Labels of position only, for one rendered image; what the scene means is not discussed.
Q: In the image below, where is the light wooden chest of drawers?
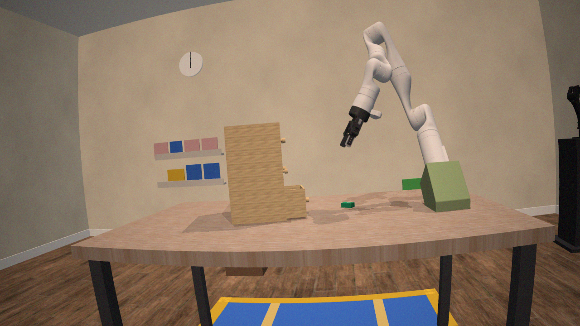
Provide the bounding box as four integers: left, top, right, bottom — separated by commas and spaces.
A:
224, 122, 287, 225

